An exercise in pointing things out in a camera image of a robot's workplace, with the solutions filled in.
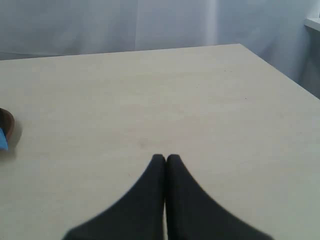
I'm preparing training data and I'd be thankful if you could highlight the brown wooden plate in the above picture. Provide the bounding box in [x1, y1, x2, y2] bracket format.
[0, 108, 15, 141]

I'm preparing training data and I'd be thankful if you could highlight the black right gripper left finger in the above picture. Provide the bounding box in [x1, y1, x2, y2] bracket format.
[64, 154, 166, 240]

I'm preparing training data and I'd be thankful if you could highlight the blue chips bag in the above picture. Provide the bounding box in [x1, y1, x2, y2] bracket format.
[0, 128, 8, 151]

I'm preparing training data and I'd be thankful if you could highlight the white ledge at right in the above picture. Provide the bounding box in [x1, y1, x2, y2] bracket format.
[304, 17, 320, 32]

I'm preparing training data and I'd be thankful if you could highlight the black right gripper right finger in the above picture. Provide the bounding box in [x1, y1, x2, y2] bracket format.
[165, 154, 272, 240]

